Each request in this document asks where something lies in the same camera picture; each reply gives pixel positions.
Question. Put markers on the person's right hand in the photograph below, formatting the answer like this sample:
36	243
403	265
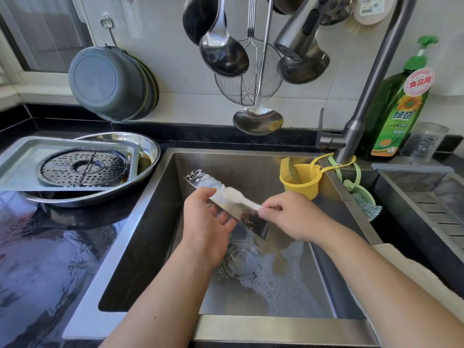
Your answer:
297	215

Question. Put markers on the person's left hand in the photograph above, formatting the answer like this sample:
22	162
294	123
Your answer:
204	228

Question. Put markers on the round steel pan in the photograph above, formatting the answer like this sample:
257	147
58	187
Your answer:
210	183

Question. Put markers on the white cleaning brush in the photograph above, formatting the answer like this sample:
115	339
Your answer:
239	198

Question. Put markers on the black round steamer rack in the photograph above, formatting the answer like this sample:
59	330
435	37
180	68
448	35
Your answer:
83	168

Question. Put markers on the person's right forearm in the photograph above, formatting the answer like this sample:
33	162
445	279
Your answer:
395	290

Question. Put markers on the person's left forearm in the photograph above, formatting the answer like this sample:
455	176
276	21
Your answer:
159	308

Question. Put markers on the yellow hanging sink cup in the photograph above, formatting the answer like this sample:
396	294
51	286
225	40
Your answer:
299	179

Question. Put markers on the green hanging sponge holder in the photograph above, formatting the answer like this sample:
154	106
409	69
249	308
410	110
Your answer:
362	199

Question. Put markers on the stainless steel sink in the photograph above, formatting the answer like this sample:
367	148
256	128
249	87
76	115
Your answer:
138	250

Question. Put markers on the round steel basin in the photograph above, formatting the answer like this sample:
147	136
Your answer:
149	152

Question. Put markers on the white dish rag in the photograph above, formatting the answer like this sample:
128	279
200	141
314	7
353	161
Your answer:
413	275

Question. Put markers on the steel sink drain tray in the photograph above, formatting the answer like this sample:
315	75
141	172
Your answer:
428	206

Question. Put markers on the green dish soap bottle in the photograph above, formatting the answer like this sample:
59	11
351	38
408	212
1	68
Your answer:
399	116

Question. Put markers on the clear plastic cup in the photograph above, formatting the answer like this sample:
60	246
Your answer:
424	142

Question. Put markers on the dark green hanging basin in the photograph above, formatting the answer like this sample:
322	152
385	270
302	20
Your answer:
152	89

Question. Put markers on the steel gooseneck faucet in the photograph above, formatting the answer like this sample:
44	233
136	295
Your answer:
377	76

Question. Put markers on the steel soup ladle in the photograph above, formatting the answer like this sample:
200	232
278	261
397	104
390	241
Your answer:
225	54

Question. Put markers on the grey hanging basin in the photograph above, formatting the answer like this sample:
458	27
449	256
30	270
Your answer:
105	83

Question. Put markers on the rectangular steel tray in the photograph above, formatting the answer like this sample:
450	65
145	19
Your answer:
14	166

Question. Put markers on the hanging steel ladles and skimmer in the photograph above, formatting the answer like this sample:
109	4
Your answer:
197	18

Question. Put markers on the white dish brush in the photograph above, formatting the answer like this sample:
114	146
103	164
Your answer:
373	9

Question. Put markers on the steel wall hook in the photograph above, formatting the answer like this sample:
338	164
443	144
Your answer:
107	26

